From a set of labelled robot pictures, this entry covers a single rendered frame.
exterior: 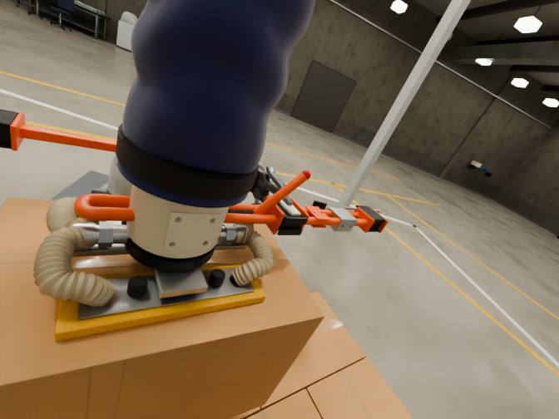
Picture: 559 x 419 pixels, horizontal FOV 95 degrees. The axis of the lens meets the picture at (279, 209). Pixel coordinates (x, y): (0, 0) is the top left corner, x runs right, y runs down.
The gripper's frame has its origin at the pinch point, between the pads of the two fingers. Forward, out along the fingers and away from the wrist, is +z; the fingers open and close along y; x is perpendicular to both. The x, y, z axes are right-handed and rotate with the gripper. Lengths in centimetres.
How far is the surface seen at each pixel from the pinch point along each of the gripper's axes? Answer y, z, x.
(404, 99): -61, -161, -247
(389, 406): 66, 38, -62
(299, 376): 66, 15, -30
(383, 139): -12, -160, -248
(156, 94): -20.7, 6.1, 34.2
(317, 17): -313, -1144, -747
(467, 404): 120, 61, -193
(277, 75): -28.1, 9.5, 21.3
